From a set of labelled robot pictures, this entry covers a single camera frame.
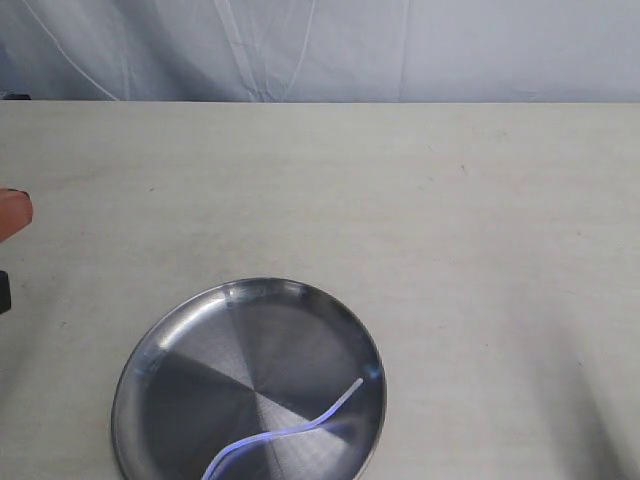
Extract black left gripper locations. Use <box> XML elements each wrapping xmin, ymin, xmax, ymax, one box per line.
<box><xmin>0</xmin><ymin>188</ymin><xmax>33</xmax><ymax>314</ymax></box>

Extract round steel plate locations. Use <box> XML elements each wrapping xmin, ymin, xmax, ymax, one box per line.
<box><xmin>111</xmin><ymin>278</ymin><xmax>387</xmax><ymax>479</ymax></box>

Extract translucent white plastic strip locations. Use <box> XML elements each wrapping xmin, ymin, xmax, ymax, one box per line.
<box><xmin>201</xmin><ymin>377</ymin><xmax>364</xmax><ymax>480</ymax></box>

